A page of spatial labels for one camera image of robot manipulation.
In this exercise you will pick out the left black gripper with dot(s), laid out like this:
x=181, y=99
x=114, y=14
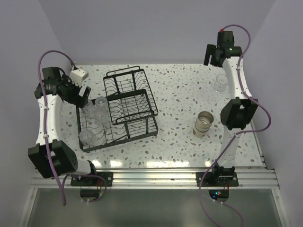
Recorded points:
x=76, y=100

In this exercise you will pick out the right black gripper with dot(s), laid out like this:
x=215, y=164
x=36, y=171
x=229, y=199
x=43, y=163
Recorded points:
x=211, y=49

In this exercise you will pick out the clear glass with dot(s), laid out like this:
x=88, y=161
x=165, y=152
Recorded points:
x=87, y=137
x=102, y=106
x=89, y=113
x=220, y=83
x=102, y=118

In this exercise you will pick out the beige cup rack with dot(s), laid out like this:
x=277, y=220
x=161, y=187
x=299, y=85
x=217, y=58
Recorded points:
x=200, y=132
x=204, y=121

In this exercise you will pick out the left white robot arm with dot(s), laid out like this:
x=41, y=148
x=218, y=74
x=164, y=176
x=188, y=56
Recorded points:
x=51, y=155

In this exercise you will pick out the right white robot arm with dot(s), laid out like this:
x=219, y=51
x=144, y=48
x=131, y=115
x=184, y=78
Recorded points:
x=238, y=112

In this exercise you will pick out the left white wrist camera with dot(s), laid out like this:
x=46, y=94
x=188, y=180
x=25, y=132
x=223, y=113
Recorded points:
x=78, y=76

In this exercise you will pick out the black wire dish rack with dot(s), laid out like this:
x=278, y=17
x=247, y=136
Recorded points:
x=131, y=109

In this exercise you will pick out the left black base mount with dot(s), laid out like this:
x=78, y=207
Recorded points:
x=99, y=179

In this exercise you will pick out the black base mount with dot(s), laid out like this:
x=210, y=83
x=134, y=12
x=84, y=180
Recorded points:
x=218, y=176
x=99, y=179

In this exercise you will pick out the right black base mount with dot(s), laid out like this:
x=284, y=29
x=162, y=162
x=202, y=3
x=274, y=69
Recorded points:
x=218, y=176

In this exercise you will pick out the aluminium front rail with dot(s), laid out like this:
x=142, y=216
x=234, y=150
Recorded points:
x=185, y=178

